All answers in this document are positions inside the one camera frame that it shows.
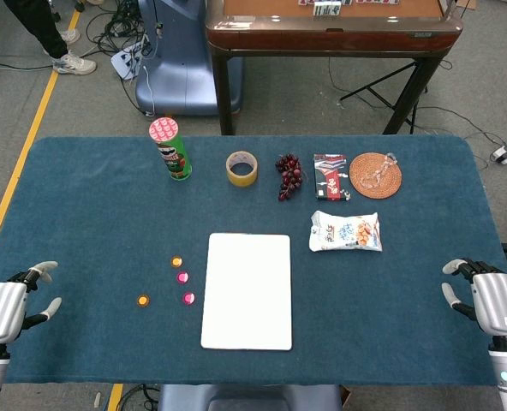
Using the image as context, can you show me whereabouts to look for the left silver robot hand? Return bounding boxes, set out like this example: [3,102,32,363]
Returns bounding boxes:
[0,260,63,346]

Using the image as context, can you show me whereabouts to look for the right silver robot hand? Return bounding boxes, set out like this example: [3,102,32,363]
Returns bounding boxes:
[440,258,507,339]

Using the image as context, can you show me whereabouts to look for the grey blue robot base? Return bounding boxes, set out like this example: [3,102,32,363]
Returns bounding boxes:
[157,384,343,411]

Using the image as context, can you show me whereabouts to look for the white rectangular board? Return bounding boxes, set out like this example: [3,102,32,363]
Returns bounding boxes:
[200,232,294,352]

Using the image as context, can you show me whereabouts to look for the blue felt tablecloth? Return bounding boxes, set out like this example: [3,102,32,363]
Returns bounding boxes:
[0,134,507,386]

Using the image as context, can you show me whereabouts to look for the white snack bag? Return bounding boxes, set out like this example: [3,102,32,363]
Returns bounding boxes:
[308,210,385,254]

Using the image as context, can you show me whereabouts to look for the round woven rattan coaster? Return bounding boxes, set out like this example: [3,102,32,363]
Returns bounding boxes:
[349,152,403,200]

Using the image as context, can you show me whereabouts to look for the black red snack box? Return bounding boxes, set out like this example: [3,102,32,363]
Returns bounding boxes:
[313,153,352,202]

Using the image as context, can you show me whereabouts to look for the green Pringles can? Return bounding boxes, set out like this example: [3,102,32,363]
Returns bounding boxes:
[148,116,194,182]

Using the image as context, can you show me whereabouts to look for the dark red grape bunch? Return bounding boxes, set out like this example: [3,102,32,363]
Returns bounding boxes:
[275,153,305,202]

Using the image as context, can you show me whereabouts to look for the yellow tape roll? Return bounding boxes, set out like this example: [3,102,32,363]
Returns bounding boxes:
[225,150,259,188]

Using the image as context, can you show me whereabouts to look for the white power strip with plugs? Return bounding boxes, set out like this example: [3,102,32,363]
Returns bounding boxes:
[110,40,150,81]

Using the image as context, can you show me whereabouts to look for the standing person in black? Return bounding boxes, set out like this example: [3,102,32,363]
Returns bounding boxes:
[3,0,98,76]

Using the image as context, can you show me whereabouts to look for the cardboard box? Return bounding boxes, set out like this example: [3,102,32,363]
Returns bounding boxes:
[452,0,480,21]

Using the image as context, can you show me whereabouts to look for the blue machine base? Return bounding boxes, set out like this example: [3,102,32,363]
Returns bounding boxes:
[134,0,244,117]

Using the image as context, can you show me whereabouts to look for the brown mahjong table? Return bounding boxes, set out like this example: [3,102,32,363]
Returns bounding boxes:
[205,0,464,136]

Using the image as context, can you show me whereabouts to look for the mahjong tiles with black bars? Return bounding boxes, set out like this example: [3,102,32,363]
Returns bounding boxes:
[313,1,343,17]

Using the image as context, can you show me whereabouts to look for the black cable bundle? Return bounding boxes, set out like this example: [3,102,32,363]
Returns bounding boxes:
[84,0,154,57]
[118,384,163,411]

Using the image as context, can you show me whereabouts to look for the clear bead bracelet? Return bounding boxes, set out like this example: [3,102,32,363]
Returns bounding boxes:
[360,152,398,192]

